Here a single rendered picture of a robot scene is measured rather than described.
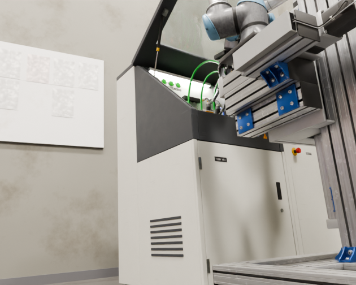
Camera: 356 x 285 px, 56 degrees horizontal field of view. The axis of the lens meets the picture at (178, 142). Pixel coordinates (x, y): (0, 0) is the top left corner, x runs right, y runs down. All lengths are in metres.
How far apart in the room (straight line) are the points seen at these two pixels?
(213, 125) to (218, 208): 0.43
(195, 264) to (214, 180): 0.40
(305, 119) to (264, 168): 0.73
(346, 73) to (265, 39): 0.32
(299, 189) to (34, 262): 2.31
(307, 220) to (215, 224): 0.73
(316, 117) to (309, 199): 1.05
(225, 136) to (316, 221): 0.83
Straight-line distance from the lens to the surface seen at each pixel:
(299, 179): 2.19
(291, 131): 1.32
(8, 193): 3.35
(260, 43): 1.14
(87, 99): 3.67
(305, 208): 2.19
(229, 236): 1.70
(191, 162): 1.63
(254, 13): 1.47
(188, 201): 1.64
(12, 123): 3.47
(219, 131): 1.77
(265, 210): 1.90
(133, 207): 2.12
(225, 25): 1.48
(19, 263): 3.33
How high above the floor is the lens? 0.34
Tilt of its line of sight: 15 degrees up
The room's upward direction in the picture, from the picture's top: 4 degrees counter-clockwise
